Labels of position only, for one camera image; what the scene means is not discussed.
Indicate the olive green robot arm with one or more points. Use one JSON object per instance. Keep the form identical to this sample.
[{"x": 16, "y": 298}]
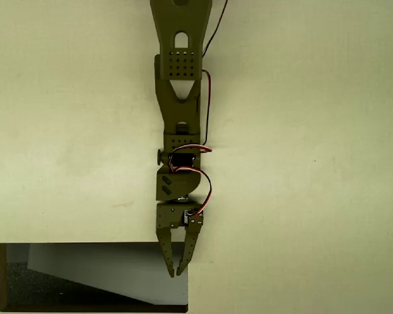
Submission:
[{"x": 177, "y": 104}]

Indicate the dark rectangular bin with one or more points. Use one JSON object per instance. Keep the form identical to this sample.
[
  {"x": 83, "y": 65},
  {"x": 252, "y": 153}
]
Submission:
[{"x": 85, "y": 278}]

